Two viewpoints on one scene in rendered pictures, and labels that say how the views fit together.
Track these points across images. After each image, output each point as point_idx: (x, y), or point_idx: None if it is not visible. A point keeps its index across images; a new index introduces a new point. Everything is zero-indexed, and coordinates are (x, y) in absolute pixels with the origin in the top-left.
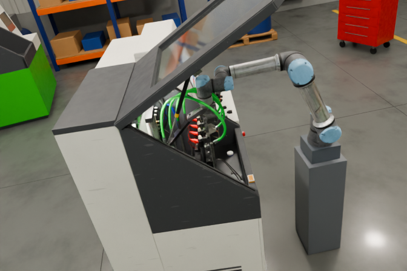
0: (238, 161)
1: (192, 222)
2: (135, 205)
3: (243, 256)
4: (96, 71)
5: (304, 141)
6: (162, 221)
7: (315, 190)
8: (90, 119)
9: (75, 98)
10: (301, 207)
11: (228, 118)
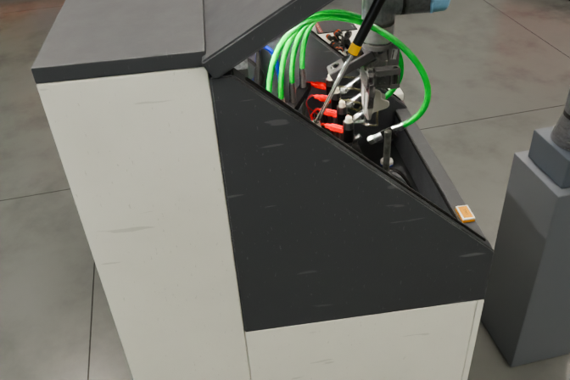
0: (409, 179)
1: (338, 307)
2: (217, 270)
3: (425, 378)
4: None
5: (545, 141)
6: (271, 304)
7: (556, 243)
8: (134, 47)
9: (74, 2)
10: (509, 276)
11: None
